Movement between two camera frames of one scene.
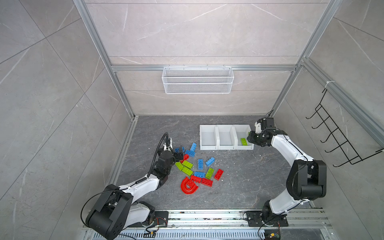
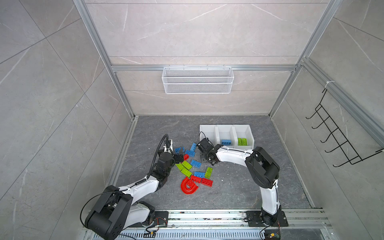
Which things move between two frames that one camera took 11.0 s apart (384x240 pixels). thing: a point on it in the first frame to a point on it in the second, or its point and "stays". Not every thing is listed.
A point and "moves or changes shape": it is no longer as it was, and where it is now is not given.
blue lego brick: [210, 161] moves or changes shape
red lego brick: [207, 182] stays
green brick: [187, 164] stays
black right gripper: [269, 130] to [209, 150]
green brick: [209, 173] stays
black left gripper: [177, 157] stays
